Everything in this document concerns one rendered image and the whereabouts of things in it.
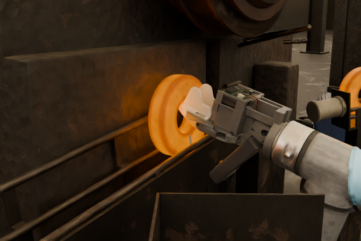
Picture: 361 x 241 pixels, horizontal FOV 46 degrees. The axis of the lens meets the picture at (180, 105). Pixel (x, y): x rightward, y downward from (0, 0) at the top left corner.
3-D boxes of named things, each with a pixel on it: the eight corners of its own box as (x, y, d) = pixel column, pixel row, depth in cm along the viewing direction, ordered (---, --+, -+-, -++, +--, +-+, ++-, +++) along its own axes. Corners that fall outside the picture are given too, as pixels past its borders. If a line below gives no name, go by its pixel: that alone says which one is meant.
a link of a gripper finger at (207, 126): (197, 106, 76) (238, 125, 72) (195, 115, 77) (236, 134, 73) (182, 111, 73) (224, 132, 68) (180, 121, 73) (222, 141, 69)
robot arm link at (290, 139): (306, 165, 70) (287, 181, 64) (281, 153, 72) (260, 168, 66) (320, 125, 67) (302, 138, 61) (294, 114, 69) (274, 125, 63)
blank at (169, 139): (141, 86, 72) (156, 87, 70) (192, 65, 83) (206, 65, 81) (152, 168, 76) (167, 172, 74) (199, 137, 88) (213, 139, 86)
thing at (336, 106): (305, 119, 119) (305, 99, 117) (332, 114, 121) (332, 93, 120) (319, 125, 113) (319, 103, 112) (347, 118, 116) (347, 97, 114)
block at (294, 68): (247, 148, 117) (251, 63, 112) (260, 141, 123) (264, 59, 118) (284, 156, 111) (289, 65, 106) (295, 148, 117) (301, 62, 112)
